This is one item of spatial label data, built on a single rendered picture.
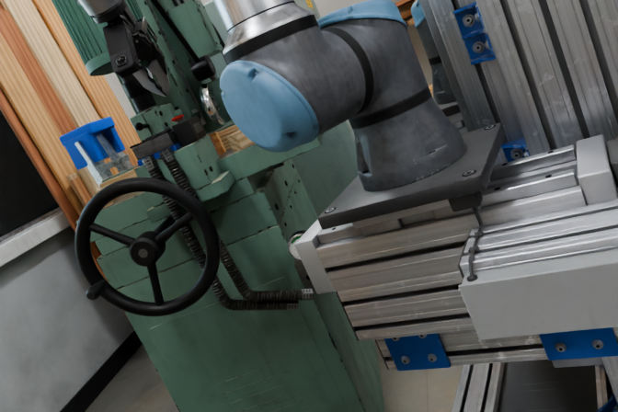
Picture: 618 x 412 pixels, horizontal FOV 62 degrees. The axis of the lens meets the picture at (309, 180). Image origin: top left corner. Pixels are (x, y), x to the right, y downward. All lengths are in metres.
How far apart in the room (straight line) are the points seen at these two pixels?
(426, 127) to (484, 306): 0.23
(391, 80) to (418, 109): 0.05
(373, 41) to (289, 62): 0.13
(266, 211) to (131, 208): 0.31
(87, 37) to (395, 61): 0.85
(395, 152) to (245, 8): 0.25
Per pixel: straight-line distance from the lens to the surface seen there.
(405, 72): 0.67
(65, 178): 2.84
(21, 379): 2.62
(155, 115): 1.32
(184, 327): 1.34
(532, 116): 0.83
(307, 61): 0.58
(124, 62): 1.05
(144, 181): 1.03
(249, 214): 1.19
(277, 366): 1.34
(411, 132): 0.67
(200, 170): 1.09
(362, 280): 0.77
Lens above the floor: 1.00
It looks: 11 degrees down
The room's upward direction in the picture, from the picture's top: 24 degrees counter-clockwise
